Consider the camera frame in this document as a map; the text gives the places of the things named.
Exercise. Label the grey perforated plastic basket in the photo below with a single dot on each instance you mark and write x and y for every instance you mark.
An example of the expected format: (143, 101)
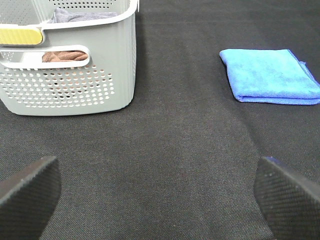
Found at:
(104, 82)

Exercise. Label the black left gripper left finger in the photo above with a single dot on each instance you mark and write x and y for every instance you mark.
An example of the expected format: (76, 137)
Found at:
(28, 200)

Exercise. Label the blue microfibre towel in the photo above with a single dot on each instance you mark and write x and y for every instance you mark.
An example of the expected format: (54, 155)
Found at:
(269, 76)

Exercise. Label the yellow basket handle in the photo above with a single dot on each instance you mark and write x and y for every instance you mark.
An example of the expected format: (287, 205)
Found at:
(20, 36)

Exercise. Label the brown towel in basket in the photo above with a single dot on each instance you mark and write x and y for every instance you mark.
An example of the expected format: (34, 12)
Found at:
(64, 56)

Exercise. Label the grey towel in basket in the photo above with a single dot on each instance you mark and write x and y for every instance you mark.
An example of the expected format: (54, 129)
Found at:
(63, 16)

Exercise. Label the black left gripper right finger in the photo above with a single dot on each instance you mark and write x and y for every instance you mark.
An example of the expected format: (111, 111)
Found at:
(288, 201)

